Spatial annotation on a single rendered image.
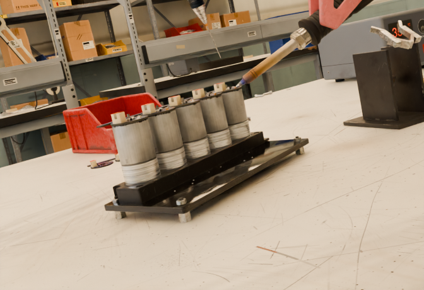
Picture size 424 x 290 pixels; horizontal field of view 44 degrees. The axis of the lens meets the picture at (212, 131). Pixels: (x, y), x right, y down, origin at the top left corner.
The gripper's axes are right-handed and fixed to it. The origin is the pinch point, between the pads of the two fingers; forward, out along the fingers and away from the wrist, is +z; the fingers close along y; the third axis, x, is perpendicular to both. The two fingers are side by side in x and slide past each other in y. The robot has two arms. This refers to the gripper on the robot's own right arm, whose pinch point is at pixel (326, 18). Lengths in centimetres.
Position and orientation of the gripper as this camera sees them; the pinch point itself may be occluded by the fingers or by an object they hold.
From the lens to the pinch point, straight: 44.7
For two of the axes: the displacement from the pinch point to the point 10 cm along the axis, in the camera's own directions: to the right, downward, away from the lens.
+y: 1.3, 1.1, -9.9
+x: 9.4, 2.9, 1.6
